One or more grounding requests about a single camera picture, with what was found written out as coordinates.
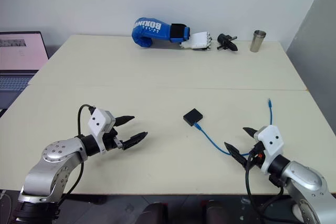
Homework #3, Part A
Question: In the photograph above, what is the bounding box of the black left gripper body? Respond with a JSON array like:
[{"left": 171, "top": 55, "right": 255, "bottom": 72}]
[{"left": 101, "top": 119, "right": 124, "bottom": 153}]

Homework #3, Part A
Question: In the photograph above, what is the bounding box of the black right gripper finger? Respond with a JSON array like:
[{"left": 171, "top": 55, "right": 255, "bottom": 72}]
[
  {"left": 242, "top": 126, "right": 258, "bottom": 140},
  {"left": 223, "top": 142, "right": 249, "bottom": 169}
]

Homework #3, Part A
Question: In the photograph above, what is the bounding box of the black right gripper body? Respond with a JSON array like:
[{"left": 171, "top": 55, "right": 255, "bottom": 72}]
[{"left": 245, "top": 136, "right": 266, "bottom": 169}]

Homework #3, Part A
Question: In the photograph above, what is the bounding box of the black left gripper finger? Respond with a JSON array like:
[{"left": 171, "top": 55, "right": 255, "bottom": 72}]
[
  {"left": 122, "top": 131, "right": 149, "bottom": 152},
  {"left": 114, "top": 115, "right": 136, "bottom": 128}
]

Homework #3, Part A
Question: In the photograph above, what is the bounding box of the small black box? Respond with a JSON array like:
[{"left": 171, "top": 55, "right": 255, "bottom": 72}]
[{"left": 183, "top": 108, "right": 204, "bottom": 126}]

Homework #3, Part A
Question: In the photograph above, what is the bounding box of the dark rounded shape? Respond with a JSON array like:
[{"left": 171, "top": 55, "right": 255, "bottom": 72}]
[
  {"left": 200, "top": 200, "right": 229, "bottom": 224},
  {"left": 142, "top": 201, "right": 169, "bottom": 224}
]

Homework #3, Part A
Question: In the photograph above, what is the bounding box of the metal cup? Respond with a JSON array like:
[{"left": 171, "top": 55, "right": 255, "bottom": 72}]
[{"left": 249, "top": 30, "right": 267, "bottom": 53}]

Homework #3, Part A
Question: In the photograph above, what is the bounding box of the blue boxing glove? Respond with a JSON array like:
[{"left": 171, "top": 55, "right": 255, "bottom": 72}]
[{"left": 131, "top": 17, "right": 191, "bottom": 48}]

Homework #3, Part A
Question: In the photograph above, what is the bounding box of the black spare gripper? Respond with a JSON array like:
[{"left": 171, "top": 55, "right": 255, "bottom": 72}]
[{"left": 216, "top": 33, "right": 239, "bottom": 52}]

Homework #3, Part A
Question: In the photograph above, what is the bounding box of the white robotic hand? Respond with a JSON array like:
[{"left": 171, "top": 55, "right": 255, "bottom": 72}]
[{"left": 180, "top": 31, "right": 213, "bottom": 51}]

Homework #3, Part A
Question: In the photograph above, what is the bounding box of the open laptop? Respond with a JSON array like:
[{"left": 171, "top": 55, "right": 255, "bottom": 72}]
[{"left": 0, "top": 30, "right": 50, "bottom": 110}]

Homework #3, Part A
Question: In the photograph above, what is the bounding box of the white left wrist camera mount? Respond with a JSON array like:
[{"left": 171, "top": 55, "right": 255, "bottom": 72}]
[{"left": 87, "top": 108, "right": 116, "bottom": 153}]

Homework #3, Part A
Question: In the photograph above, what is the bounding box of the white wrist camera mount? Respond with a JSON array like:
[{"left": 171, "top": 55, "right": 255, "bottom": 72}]
[
  {"left": 87, "top": 108, "right": 116, "bottom": 153},
  {"left": 253, "top": 124, "right": 285, "bottom": 175}
]

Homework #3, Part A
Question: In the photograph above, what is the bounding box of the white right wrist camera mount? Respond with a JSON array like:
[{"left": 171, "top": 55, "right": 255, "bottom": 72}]
[{"left": 253, "top": 124, "right": 285, "bottom": 175}]

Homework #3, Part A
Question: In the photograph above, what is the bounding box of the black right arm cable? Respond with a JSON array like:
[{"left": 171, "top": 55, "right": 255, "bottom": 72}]
[{"left": 245, "top": 150, "right": 286, "bottom": 210}]

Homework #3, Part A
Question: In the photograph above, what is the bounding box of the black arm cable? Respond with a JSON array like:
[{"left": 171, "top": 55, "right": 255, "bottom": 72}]
[
  {"left": 54, "top": 104, "right": 96, "bottom": 207},
  {"left": 245, "top": 150, "right": 286, "bottom": 210}
]

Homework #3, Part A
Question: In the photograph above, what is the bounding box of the blue cable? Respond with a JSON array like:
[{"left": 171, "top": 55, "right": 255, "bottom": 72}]
[{"left": 195, "top": 98, "right": 275, "bottom": 157}]

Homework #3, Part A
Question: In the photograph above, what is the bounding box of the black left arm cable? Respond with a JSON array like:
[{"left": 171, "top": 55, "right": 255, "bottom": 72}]
[{"left": 54, "top": 104, "right": 96, "bottom": 207}]

